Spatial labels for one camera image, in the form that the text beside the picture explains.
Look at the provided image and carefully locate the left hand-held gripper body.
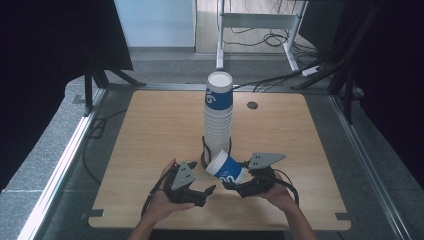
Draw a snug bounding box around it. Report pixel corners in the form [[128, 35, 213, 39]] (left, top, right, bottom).
[[163, 161, 208, 208]]

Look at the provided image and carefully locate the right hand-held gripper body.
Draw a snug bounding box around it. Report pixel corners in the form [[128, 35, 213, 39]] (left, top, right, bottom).
[[233, 152, 288, 200]]

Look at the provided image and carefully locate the black wire cup holder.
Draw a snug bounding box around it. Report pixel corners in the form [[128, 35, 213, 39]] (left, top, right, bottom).
[[200, 134, 233, 170]]

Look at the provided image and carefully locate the blue paper cup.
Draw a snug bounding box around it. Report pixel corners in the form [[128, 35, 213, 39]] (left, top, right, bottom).
[[204, 148, 250, 186]]

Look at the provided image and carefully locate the stack of paper cups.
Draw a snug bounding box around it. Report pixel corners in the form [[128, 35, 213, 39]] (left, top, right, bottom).
[[203, 70, 234, 167]]

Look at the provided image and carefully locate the person's left hand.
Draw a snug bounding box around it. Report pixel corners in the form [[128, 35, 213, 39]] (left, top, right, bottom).
[[143, 158, 198, 223]]

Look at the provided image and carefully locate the person's right hand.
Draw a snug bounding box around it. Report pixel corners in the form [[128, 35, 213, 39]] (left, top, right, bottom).
[[258, 171, 295, 214]]

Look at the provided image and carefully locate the white power strip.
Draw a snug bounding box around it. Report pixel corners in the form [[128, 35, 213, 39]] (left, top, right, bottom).
[[301, 65, 324, 77]]

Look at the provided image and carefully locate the black metal stand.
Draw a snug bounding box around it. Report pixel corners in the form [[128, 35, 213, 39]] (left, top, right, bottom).
[[293, 0, 384, 125], [83, 59, 148, 118]]

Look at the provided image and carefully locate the pale partition board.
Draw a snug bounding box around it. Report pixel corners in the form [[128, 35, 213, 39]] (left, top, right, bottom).
[[113, 0, 198, 48]]

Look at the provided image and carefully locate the black curtain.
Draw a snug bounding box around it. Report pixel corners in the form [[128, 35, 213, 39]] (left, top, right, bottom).
[[333, 0, 424, 188], [0, 0, 134, 192]]

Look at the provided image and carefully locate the left hand-held gripper black cable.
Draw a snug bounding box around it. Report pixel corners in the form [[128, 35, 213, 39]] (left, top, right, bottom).
[[140, 169, 176, 219]]

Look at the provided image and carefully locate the hand-held gripper black cable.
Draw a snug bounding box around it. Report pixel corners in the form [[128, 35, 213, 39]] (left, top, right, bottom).
[[273, 168, 300, 206], [140, 169, 176, 219]]

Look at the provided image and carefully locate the right hand-held gripper black cable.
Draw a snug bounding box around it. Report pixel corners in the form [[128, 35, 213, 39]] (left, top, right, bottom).
[[273, 168, 300, 206]]

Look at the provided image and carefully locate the black cable to power strip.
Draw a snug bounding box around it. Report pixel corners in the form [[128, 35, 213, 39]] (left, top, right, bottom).
[[233, 71, 306, 93]]

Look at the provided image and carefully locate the black floor cable loop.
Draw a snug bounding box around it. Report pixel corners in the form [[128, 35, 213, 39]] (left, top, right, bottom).
[[81, 108, 129, 186]]

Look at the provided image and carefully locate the aluminium floor rail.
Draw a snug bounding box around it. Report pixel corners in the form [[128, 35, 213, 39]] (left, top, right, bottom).
[[16, 88, 108, 240], [329, 94, 424, 240]]

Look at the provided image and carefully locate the tangle of black floor cables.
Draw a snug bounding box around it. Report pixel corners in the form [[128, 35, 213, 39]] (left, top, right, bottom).
[[223, 26, 321, 58]]

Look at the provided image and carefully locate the white metal desk frame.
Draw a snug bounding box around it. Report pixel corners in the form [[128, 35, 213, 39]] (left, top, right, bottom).
[[215, 0, 308, 73]]

